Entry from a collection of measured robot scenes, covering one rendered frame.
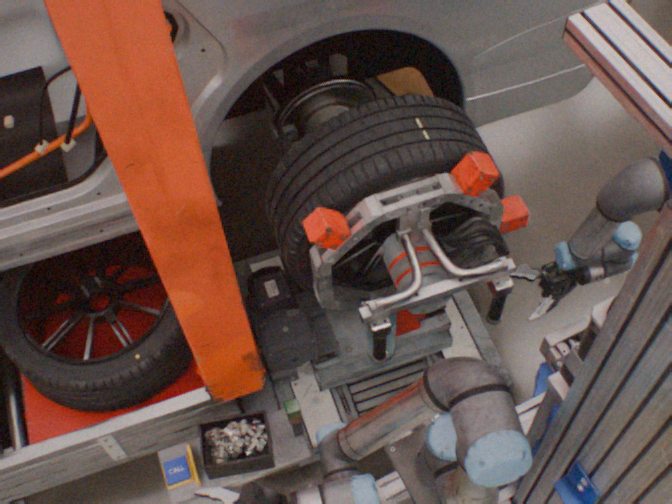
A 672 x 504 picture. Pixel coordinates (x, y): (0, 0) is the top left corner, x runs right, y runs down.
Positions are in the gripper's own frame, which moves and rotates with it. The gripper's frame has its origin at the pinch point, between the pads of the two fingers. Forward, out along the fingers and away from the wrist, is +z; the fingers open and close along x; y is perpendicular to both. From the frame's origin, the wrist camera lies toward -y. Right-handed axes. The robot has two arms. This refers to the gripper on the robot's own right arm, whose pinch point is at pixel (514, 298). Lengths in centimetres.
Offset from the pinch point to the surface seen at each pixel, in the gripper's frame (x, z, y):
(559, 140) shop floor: -97, -82, -85
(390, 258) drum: -20.8, 28.1, 5.1
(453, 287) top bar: -2.1, 18.6, 14.9
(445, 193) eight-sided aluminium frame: -21.0, 13.8, 28.7
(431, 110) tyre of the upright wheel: -46, 7, 31
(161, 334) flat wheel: -41, 96, -33
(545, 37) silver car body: -64, -37, 23
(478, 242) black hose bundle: -9.3, 9.0, 20.2
